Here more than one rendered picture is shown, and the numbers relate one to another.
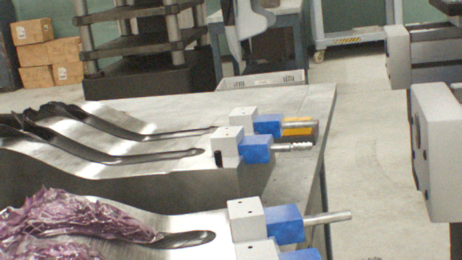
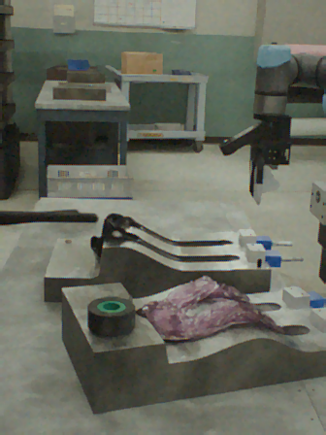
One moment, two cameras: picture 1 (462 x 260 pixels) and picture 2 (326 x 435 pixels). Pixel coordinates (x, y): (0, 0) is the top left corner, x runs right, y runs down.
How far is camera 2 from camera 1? 0.88 m
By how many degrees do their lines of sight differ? 17
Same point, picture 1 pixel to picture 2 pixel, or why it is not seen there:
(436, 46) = not seen: outside the picture
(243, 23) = (266, 183)
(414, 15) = (211, 117)
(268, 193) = not seen: hidden behind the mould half
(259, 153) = (277, 261)
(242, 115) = (250, 236)
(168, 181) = (229, 274)
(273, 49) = (76, 135)
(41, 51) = not seen: outside the picture
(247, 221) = (302, 298)
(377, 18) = (178, 116)
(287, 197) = (275, 287)
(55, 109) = (123, 219)
